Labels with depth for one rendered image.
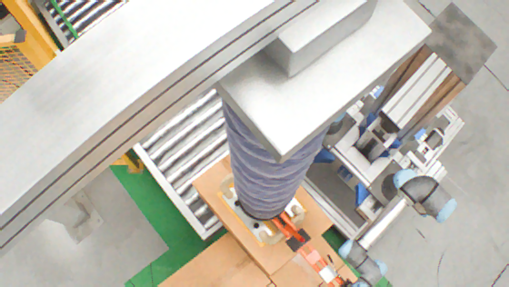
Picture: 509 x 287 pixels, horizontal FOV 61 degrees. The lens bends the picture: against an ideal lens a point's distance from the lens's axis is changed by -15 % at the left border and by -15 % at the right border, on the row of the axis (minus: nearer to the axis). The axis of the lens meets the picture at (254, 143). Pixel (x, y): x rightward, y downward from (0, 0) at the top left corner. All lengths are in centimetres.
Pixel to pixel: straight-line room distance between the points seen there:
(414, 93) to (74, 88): 131
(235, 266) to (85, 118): 251
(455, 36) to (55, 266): 311
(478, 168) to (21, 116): 373
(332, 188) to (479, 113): 151
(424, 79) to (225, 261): 173
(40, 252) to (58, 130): 336
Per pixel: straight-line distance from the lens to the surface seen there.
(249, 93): 64
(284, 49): 58
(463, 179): 391
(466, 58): 178
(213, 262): 293
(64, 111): 48
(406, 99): 162
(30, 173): 48
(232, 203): 240
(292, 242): 226
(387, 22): 71
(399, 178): 236
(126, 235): 359
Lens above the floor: 347
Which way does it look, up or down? 75 degrees down
